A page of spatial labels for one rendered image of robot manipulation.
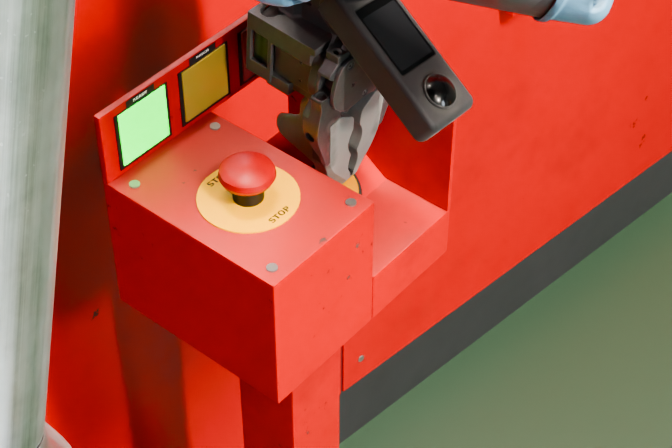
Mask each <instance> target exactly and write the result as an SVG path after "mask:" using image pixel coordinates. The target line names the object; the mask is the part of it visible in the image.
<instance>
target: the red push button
mask: <svg viewBox="0 0 672 448"><path fill-rule="evenodd" d="M275 178H276V168H275V166H274V163H273V162H272V160H271V159H270V158H269V157H267V156H266V155H264V154H261V153H258V152H252V151H244V152H238V153H235V154H232V155H230V156H228V157H227V158H226V159H224V160H223V162H222V163H221V165H220V167H219V171H218V179H219V182H220V183H221V184H222V186H223V187H224V188H225V189H226V190H227V191H229V192H231V193H232V197H233V201H234V202H235V203H236V204H237V205H239V206H242V207H254V206H256V205H258V204H260V203H261V202H262V201H263V199H264V191H266V190H267V189H268V188H269V187H270V186H271V185H272V184H273V182H274V180H275Z"/></svg>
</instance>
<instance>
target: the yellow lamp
mask: <svg viewBox="0 0 672 448"><path fill-rule="evenodd" d="M181 78H182V89H183V100H184V111H185V121H186V122H188V121H189V120H191V119H192V118H194V117H195V116H196V115H198V114H199V113H201V112H202V111H204V110H205V109H206V108H208V107H209V106H211V105H212V104H213V103H215V102H216V101H218V100H219V99H220V98H222V97H223V96H225V95H226V94H228V77H227V61H226V45H225V44H223V45H222V46H220V47H219V48H217V49H216V50H214V51H213V52H211V53H210V54H208V55H207V56H205V57H204V58H202V59H201V60H199V61H198V62H196V63H195V64H194V65H192V66H191V67H189V68H188V69H186V70H185V71H183V72H182V73H181Z"/></svg>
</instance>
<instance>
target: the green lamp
mask: <svg viewBox="0 0 672 448"><path fill-rule="evenodd" d="M117 118H118V125H119V133H120V140H121V148H122V156H123V163H124V166H126V165H127V164H129V163H130V162H131V161H133V160H134V159H136V158H137V157H138V156H140V155H141V154H143V153H144V152H146V151H147V150H148V149H150V148H151V147H153V146H154V145H155V144H157V143H158V142H160V141H161V140H163V139H164V138H165V137H167V136H168V135H169V134H170V132H169V122H168V112H167V102H166V92H165V85H163V86H161V87H160V88H158V89H157V90H155V91H154V92H152V93H151V94H149V95H148V96H146V97H145V98H143V99H142V100H140V101H139V102H137V103H136V104H134V105H133V106H132V107H130V108H129V109H127V110H126V111H124V112H123V113H121V114H120V115H118V117H117Z"/></svg>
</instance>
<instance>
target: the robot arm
mask: <svg viewBox="0 0 672 448"><path fill-rule="evenodd" d="M256 1H258V2H260V3H259V4H257V5H256V6H254V7H253V8H251V9H250V10H248V14H247V47H246V68H247V69H248V70H250V71H252V72H253V73H255V74H256V75H258V76H260V77H261V78H263V79H265V80H266V81H267V83H268V84H270V85H271V86H273V87H274V88H276V89H278V90H279V91H281V92H283V93H284V94H286V95H287V96H288V95H290V94H291V93H292V92H294V91H297V92H298V93H300V94H301V95H303V96H305V97H304V98H303V99H302V100H301V103H300V113H299V114H291V113H280V114H279V115H278V116H277V127H278V129H279V131H280V133H281V134H282V135H283V136H284V137H285V138H286V139H287V140H288V141H289V142H290V143H292V144H293V145H294V146H295V147H296V148H297V149H298V150H299V151H301V152H302V153H303V154H304V155H305V156H306V157H307V158H309V159H310V160H311V161H312V162H313V163H314V166H315V169H316V170H317V171H319V172H321V173H323V174H324V175H326V176H328V177H330V178H332V179H333V180H335V181H337V182H339V183H341V184H343V183H345V182H346V181H347V180H348V179H349V178H350V177H351V176H353V175H354V174H355V173H356V172H357V170H358V168H359V166H360V164H361V162H362V160H363V158H364V157H365V155H366V153H367V151H368V149H369V147H370V145H371V143H372V141H373V139H374V136H375V134H376V131H377V129H378V125H379V124H381V123H382V120H383V118H384V115H385V112H386V110H387V107H388V105H389V106H390V107H391V109H392V110H393V111H394V113H395V114H396V115H397V117H398V118H399V119H400V121H401V122H402V123H403V125H404V126H405V127H406V129H407V130H408V131H409V133H410V134H411V136H412V137H413V138H414V139H415V140H416V141H418V142H424V141H427V140H428V139H429V138H431V137H432V136H434V135H435V134H436V133H438V132H439V131H440V130H442V129H443V128H445V127H446V126H447V125H449V124H450V123H451V122H453V121H454V120H456V119H457V118H458V117H460V116H461V115H462V114H464V113H465V112H466V111H468V110H469V109H470V108H471V107H472V105H473V97H472V96H471V94H470V93H469V92H468V90H467V89H466V88H465V86H464V85H463V84H462V82H461V81H460V80H459V78H458V77H457V75H456V74H455V73H454V71H453V70H452V69H451V67H450V66H449V65H448V63H447V62H446V61H445V59H444V58H443V57H442V55H441V54H440V53H439V51H438V50H437V49H436V47H435V46H434V45H433V43H432V42H431V40H430V39H429V38H428V36H427V35H426V34H425V32H424V31H423V30H422V28H421V27H420V26H419V24H418V23H417V22H416V20H415V19H414V18H413V16H412V15H411V14H410V12H409V11H408V10H407V8H406V7H405V6H404V4H403V3H402V1H401V0H256ZM451 1H456V2H461V3H466V4H472V5H477V6H482V7H487V8H492V9H497V10H502V11H507V12H512V13H517V14H522V15H528V16H532V17H533V19H534V20H535V21H539V22H547V21H549V20H554V21H560V22H567V23H574V24H580V25H594V24H596V23H599V22H600V21H602V20H603V19H604V18H605V17H606V16H607V14H608V13H609V11H610V9H611V6H612V4H613V1H614V0H451ZM75 2H76V0H0V448H72V447H71V445H70V444H69V443H68V442H67V441H66V440H65V439H64V438H63V436H61V435H60V434H59V433H58V432H57V431H56V430H55V429H53V428H52V427H51V426H50V425H49V424H48V423H46V422H45V415H46V401H47V387H48V373H49V359H50V346H51V332H52V318H53V304H54V291H55V277H56V263H57V249H58V236H59V222H60V208H61V194H62V181H63V167H64V153H65V139H66V126H67V112H68V98H69V84H70V71H71V57H72V43H73V29H74V16H75ZM268 5H272V6H270V7H269V8H266V6H268ZM253 35H254V55H253Z"/></svg>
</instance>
